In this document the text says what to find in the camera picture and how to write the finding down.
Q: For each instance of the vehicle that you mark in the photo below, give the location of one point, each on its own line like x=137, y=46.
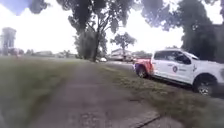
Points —
x=103, y=59

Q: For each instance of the low distant building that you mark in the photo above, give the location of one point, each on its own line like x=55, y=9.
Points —
x=116, y=53

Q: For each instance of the small round-crowned tree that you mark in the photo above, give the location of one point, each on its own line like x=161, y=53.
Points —
x=123, y=41

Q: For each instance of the slender tree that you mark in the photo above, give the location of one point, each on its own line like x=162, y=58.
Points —
x=96, y=40

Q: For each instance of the grey concrete sidewalk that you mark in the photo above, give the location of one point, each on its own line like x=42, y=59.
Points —
x=86, y=100

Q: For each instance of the grass verge strip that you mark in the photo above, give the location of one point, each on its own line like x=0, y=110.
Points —
x=160, y=96

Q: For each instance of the white pickup truck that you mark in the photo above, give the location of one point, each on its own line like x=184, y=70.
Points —
x=180, y=68

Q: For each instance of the wide grass field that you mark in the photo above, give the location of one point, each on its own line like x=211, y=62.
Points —
x=30, y=83

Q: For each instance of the group of dark trees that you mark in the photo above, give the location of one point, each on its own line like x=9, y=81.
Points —
x=200, y=30

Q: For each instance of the tall pale building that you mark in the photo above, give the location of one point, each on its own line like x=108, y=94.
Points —
x=8, y=38

